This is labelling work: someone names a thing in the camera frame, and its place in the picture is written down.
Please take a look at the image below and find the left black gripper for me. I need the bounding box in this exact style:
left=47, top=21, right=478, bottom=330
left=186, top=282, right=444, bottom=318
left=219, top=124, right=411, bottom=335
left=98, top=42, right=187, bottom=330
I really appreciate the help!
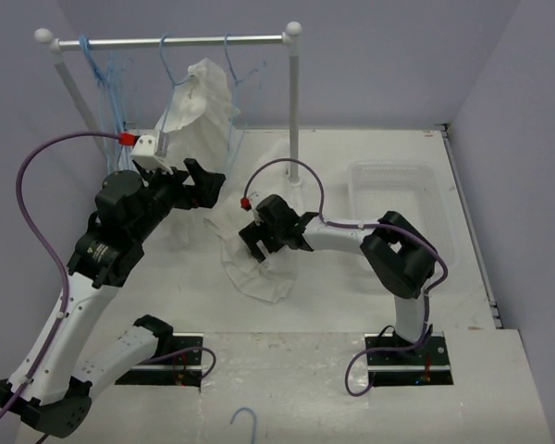
left=131, top=156, right=225, bottom=241

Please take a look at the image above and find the blue wire hanger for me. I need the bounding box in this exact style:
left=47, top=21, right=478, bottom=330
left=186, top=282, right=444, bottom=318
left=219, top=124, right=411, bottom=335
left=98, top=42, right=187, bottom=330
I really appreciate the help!
left=223, top=32, right=267, bottom=177

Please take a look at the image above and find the white skirt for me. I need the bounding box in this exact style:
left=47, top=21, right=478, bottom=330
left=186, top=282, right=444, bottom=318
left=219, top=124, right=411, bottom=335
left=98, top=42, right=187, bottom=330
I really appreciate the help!
left=203, top=138, right=306, bottom=305

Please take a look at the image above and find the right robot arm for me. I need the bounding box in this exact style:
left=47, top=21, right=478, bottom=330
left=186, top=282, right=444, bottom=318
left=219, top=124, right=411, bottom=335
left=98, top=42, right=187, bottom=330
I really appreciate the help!
left=239, top=194, right=449, bottom=364

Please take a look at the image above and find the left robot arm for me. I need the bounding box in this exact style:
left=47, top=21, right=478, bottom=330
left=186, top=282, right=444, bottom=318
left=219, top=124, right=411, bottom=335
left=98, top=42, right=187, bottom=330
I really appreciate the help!
left=0, top=158, right=226, bottom=438

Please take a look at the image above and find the blue hanger holding garment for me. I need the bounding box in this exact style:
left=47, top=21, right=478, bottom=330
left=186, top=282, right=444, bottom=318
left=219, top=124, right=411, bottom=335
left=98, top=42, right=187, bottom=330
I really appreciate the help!
left=158, top=34, right=196, bottom=132

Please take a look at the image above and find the blue hanger hook on table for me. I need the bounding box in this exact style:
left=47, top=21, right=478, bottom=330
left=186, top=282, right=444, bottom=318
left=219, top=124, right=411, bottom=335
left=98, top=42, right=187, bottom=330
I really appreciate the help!
left=229, top=407, right=260, bottom=444

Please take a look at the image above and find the bundle of blue hangers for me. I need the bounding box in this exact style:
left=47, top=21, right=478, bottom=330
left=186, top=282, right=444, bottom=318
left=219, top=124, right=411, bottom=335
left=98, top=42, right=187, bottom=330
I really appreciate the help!
left=79, top=34, right=137, bottom=173

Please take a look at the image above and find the clear plastic basket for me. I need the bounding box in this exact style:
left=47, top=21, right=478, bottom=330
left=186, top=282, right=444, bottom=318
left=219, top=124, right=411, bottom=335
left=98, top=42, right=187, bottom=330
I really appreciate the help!
left=348, top=160, right=457, bottom=267

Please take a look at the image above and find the white and silver clothes rack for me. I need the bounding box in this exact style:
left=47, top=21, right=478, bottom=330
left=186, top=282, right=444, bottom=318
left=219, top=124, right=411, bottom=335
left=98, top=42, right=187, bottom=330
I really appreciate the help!
left=33, top=20, right=312, bottom=186

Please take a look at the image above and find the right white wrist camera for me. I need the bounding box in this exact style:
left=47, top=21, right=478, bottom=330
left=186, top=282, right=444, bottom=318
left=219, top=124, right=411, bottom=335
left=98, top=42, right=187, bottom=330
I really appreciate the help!
left=240, top=191, right=262, bottom=225

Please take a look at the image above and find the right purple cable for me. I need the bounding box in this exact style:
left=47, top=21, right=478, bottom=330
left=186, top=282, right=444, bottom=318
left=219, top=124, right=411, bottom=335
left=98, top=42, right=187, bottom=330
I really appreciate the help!
left=242, top=158, right=450, bottom=346

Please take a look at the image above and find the purple cable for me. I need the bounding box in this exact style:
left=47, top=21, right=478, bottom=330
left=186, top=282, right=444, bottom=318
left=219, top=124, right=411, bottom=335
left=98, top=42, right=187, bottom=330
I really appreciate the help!
left=0, top=130, right=124, bottom=434
left=242, top=158, right=450, bottom=346

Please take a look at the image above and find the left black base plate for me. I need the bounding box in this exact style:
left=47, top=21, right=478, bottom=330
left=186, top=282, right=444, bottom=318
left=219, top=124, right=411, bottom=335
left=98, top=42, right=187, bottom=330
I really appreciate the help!
left=115, top=333, right=204, bottom=389

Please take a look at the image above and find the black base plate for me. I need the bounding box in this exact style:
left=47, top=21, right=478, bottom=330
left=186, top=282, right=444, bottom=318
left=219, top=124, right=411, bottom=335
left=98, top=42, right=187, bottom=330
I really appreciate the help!
left=115, top=333, right=204, bottom=389
left=366, top=333, right=453, bottom=388

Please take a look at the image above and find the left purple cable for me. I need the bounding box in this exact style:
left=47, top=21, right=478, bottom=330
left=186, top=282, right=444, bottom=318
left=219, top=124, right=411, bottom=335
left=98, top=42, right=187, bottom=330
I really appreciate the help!
left=0, top=130, right=124, bottom=434

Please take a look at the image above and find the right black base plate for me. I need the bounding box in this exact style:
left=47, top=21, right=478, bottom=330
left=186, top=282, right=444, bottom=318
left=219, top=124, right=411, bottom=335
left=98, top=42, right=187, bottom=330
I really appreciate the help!
left=366, top=333, right=453, bottom=388

